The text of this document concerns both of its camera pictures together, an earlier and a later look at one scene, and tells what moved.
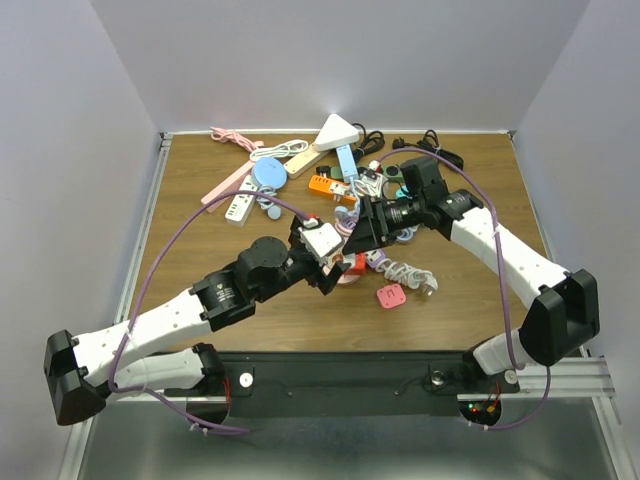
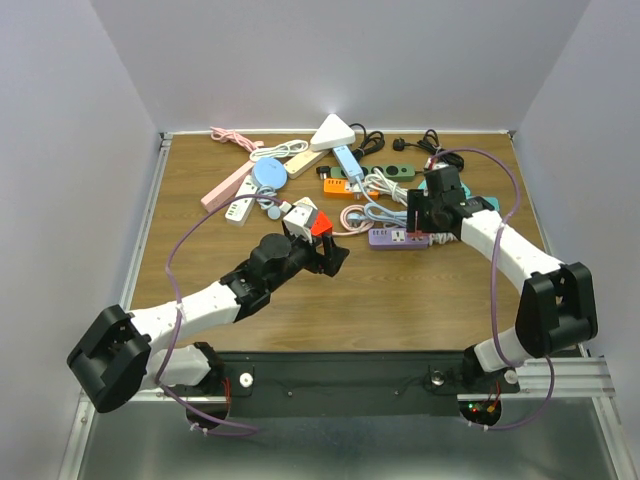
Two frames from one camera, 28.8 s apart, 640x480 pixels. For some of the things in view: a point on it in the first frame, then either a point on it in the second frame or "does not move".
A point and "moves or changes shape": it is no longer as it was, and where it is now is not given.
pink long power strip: [233, 184] does not move
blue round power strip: [268, 172] does not move
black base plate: [350, 383] does not move
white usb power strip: [240, 208] does not move
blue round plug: [274, 212] does not move
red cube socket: [360, 264] moves or changes shape
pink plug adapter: [391, 295] → [416, 233]
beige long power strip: [303, 161] does not move
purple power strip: [373, 257] → [395, 239]
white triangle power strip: [334, 132] does not move
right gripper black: [372, 228] → [416, 201]
